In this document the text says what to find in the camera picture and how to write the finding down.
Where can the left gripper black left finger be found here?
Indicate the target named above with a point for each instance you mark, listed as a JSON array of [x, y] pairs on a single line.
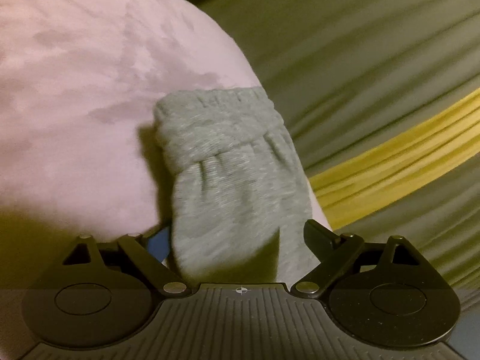
[[140, 256]]

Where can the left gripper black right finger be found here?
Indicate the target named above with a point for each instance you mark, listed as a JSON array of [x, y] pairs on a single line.
[[344, 255]]

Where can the grey sweatpants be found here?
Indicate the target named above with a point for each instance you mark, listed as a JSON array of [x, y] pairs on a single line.
[[240, 198]]

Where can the yellow curtain panel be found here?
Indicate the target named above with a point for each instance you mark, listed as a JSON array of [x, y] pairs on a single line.
[[400, 166]]

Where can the grey-green curtain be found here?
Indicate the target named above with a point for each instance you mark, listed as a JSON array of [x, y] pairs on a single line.
[[348, 75]]

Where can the pink fleece bed blanket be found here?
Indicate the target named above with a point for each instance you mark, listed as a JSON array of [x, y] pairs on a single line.
[[80, 80]]

